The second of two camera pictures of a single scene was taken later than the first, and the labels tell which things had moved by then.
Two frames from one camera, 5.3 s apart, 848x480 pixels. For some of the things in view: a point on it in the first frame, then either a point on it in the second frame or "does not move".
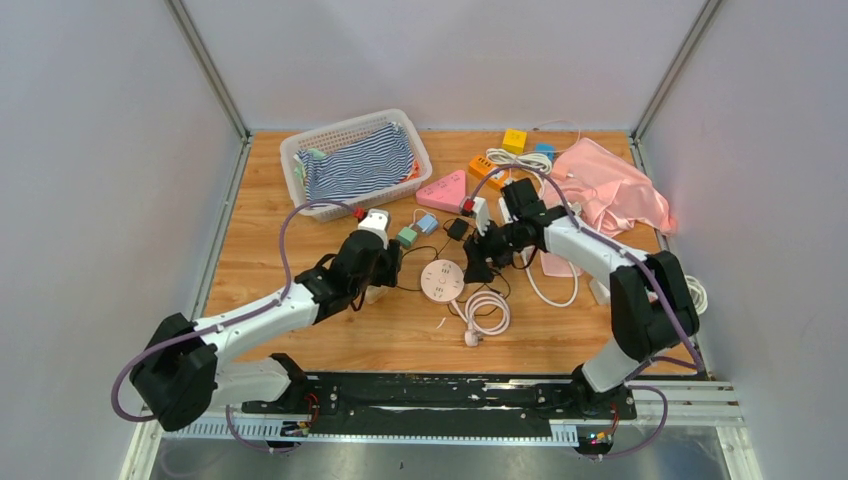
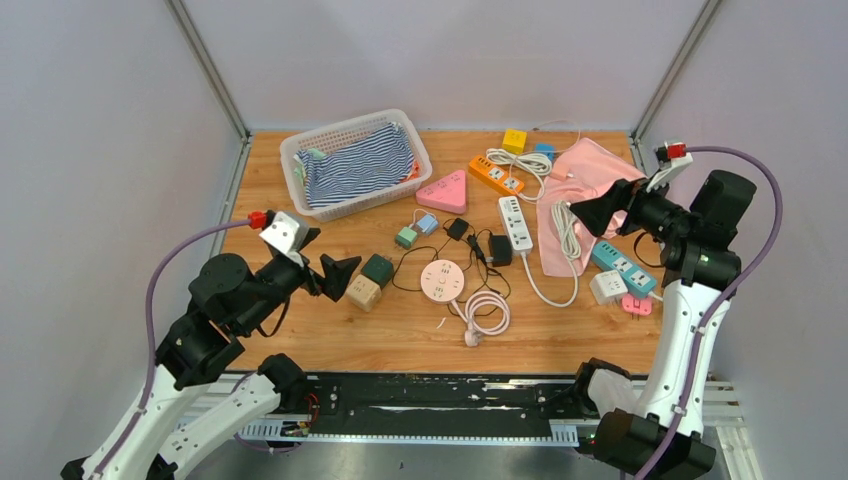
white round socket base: [442, 280] does not move
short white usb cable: [423, 211] does not move
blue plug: [427, 224] does not move
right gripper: [478, 269] to [598, 213]
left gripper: [389, 264] to [337, 274]
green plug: [407, 235] does not move
